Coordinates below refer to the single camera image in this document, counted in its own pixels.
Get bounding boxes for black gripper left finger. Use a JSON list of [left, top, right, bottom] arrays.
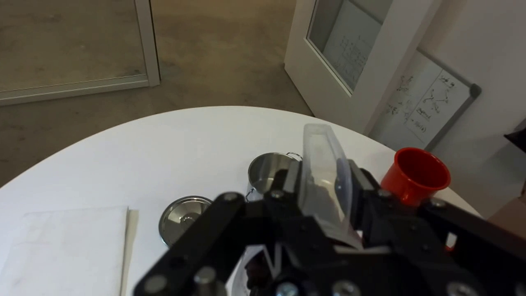
[[132, 163, 334, 296]]

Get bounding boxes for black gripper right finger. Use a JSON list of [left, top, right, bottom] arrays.
[[349, 159, 526, 296]]

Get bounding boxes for flat steel dish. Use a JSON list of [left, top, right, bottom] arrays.
[[158, 194, 215, 247]]

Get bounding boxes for red plastic cup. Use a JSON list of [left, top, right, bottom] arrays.
[[380, 146, 452, 209]]

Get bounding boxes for brown cardboard box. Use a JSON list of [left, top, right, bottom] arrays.
[[487, 194, 526, 238]]

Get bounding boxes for steel cup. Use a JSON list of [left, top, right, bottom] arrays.
[[247, 150, 303, 197]]

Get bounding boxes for whiteboard with drawings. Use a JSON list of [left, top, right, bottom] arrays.
[[370, 48, 483, 153]]

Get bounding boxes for white towel red stripes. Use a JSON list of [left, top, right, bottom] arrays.
[[0, 205, 140, 296]]

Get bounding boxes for white door glass panel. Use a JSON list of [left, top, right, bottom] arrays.
[[283, 0, 442, 135]]

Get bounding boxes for white glass partition frame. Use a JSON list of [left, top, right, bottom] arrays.
[[0, 0, 163, 107]]

